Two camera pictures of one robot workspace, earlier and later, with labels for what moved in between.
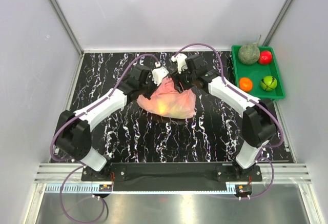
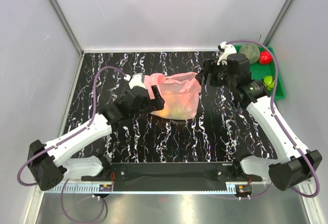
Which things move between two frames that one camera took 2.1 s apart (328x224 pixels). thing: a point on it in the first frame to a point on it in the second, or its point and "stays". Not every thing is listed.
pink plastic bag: x=168 y=102 stays
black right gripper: x=177 y=78 to x=210 y=67
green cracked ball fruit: x=268 y=83 stays
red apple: x=265 y=57 stays
